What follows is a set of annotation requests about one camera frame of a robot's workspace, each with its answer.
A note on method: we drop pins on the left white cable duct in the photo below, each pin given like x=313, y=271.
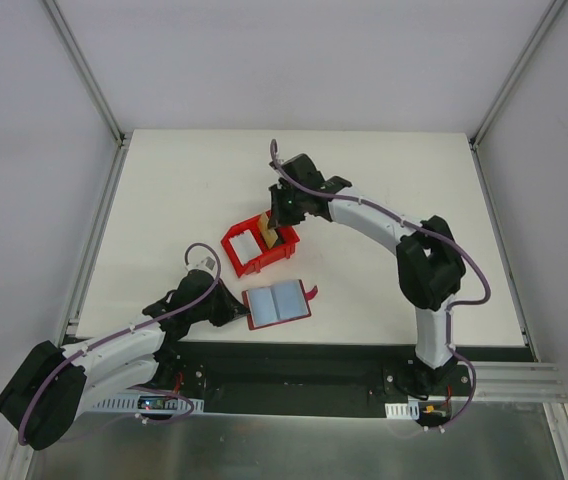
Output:
x=148, y=403

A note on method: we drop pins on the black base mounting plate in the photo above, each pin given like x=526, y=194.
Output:
x=351, y=381

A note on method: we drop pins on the white card stack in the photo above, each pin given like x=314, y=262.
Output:
x=245, y=247

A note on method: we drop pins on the left aluminium frame post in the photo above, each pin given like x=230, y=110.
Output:
x=83, y=69

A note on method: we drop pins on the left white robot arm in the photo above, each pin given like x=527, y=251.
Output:
x=54, y=385

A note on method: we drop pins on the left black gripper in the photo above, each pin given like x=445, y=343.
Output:
x=221, y=307

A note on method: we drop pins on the red leather card holder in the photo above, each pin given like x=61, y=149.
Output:
x=277, y=304

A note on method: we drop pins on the right aluminium frame post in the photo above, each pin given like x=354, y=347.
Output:
x=541, y=31

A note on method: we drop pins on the aluminium frame post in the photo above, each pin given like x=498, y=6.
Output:
x=83, y=69
x=541, y=31

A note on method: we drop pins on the right white cable duct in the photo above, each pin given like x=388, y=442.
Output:
x=402, y=411

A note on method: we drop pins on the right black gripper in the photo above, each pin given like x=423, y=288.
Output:
x=284, y=215

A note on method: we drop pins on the white cable duct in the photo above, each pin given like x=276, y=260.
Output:
x=148, y=403
x=402, y=411

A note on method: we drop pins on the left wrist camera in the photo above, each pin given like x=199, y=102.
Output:
x=207, y=264

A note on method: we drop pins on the red plastic bin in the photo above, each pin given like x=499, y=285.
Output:
x=285, y=248

